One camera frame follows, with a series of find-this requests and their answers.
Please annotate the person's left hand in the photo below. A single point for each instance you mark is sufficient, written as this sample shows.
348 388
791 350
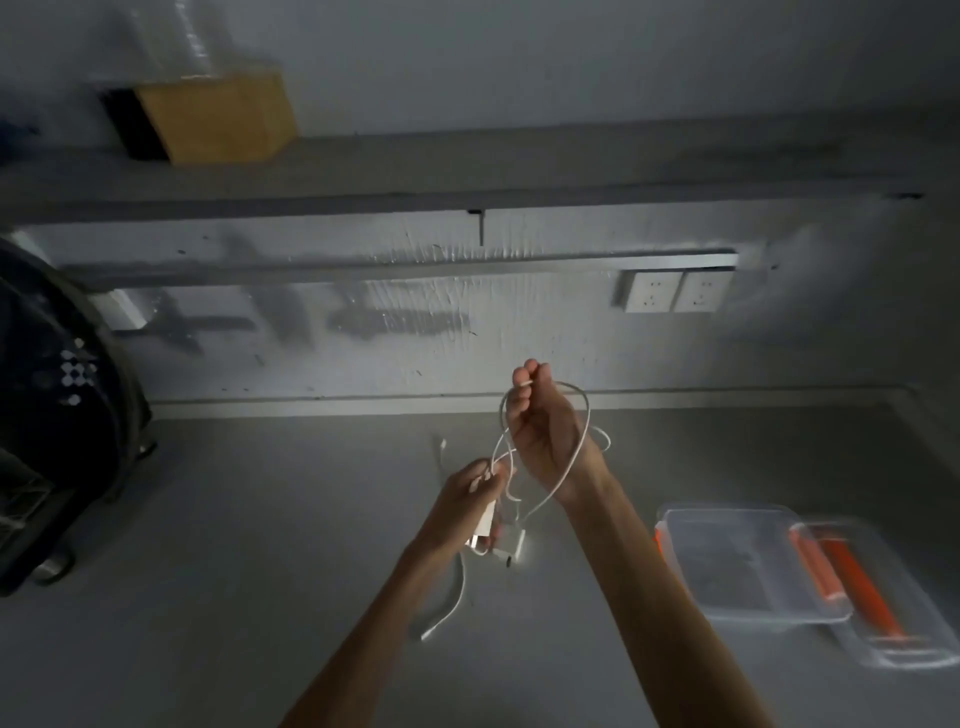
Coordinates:
454 510

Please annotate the person's right hand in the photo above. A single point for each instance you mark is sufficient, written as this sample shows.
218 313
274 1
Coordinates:
547 442

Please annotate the person's left fingers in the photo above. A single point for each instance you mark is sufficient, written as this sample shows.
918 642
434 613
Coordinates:
491 474

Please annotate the person's right fingers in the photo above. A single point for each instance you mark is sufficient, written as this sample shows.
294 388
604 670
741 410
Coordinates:
534 375

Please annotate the white power adapter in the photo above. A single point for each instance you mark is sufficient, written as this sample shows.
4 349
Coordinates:
484 526

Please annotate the person's left forearm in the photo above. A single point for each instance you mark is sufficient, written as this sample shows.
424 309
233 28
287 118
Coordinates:
375 637

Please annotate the person's right forearm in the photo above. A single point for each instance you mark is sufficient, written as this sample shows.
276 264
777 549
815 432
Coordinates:
645 600

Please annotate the white plug block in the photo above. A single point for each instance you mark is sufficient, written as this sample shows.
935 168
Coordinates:
510 551

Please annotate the clear plastic container orange clips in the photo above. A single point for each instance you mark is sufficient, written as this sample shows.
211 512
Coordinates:
739 562

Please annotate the clear container lid orange clip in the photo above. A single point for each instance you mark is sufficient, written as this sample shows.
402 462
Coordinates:
885 600

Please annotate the clear plastic bottle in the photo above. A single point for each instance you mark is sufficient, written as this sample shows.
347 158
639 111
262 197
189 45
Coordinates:
176 37

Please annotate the white wall socket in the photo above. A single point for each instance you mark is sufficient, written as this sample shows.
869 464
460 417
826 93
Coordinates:
652 292
701 291

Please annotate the grey metal wall rail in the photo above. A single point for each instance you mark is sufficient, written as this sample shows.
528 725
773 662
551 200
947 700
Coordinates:
420 268

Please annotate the grey wall shelf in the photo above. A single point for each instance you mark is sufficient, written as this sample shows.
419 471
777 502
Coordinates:
450 169

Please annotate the white wall bracket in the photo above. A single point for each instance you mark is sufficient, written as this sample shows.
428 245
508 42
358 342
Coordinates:
129 309

